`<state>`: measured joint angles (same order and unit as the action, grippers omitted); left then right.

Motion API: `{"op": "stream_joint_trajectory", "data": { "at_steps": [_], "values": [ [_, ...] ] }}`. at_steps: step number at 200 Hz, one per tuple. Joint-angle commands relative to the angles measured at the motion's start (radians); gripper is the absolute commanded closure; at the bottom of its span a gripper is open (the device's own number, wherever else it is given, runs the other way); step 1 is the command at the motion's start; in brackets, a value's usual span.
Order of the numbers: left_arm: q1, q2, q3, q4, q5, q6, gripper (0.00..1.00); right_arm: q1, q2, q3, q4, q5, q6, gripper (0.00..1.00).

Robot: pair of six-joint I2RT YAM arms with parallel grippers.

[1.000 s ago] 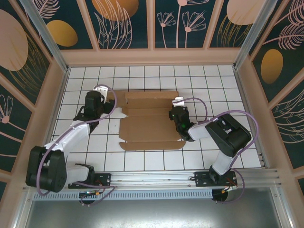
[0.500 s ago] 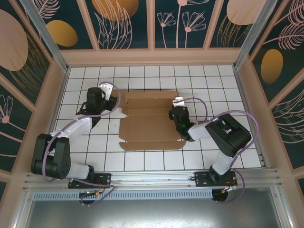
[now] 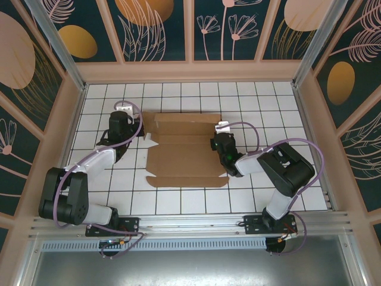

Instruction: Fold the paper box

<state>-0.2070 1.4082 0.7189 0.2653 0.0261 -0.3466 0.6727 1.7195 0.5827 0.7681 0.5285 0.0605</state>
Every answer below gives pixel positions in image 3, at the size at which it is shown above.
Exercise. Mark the brown cardboard box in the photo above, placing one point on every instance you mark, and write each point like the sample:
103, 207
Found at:
184, 155

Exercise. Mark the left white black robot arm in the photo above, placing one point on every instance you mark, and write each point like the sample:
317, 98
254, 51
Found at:
64, 193

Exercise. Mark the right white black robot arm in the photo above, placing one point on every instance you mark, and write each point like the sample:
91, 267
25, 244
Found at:
285, 169

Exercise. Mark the grey metal sheet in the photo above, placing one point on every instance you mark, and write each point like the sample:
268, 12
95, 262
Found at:
193, 268

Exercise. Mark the aluminium side rail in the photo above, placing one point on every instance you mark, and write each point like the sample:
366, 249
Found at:
81, 95
300, 104

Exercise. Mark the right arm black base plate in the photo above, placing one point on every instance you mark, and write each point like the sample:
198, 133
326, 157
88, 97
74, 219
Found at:
253, 225

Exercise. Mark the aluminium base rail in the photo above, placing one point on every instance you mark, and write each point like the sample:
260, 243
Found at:
193, 223

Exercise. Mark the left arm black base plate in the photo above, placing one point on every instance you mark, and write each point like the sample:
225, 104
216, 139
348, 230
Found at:
131, 225

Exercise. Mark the wall panel with pink flowers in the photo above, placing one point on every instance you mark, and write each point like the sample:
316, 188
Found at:
247, 53

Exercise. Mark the wall panel with orange oval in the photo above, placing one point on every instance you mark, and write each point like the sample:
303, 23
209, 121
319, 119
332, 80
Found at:
98, 29

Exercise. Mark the wall panel with leaf sprigs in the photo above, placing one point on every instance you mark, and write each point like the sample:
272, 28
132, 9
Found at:
175, 29

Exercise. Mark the aluminium frame post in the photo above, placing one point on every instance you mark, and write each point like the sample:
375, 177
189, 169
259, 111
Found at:
57, 44
310, 62

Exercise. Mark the wall panel with flower outline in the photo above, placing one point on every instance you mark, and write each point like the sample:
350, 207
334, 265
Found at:
15, 178

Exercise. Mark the wall panel with large pink oval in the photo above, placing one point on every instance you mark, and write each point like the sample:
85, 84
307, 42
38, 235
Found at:
18, 59

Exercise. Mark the wall panel with fern outlines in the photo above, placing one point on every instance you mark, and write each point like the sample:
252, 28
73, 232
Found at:
369, 164

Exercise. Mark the wall panel with feather leaves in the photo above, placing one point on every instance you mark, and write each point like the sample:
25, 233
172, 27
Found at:
366, 74

